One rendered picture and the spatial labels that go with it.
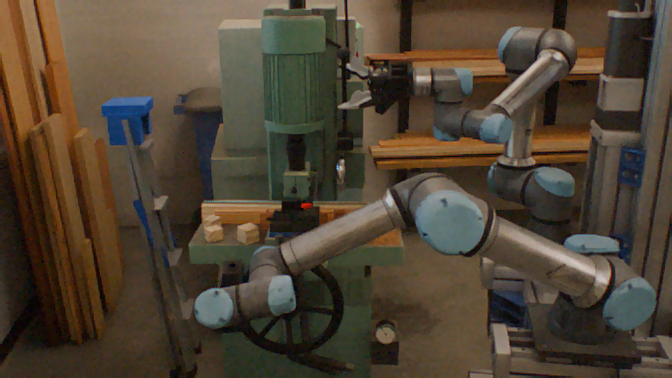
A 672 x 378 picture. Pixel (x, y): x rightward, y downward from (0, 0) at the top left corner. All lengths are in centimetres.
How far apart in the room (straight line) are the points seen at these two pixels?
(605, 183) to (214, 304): 100
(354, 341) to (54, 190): 158
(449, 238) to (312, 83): 72
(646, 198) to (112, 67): 328
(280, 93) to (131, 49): 249
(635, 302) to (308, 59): 98
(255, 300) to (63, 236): 187
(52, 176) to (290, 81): 150
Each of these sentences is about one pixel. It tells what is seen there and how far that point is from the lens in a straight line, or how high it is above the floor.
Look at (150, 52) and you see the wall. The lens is 417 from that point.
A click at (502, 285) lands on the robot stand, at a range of 208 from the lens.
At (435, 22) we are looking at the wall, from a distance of 424.
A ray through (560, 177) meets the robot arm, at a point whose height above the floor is 104.
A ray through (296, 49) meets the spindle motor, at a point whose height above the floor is 143.
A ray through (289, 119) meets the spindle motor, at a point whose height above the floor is 124.
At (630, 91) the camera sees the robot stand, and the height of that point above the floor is 135.
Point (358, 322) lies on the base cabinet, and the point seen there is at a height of 66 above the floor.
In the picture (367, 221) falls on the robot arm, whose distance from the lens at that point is 136.
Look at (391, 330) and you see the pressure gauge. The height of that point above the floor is 67.
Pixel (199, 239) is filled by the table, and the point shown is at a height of 90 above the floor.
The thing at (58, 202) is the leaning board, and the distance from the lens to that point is 303.
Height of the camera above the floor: 163
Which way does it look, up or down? 19 degrees down
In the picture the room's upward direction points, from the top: straight up
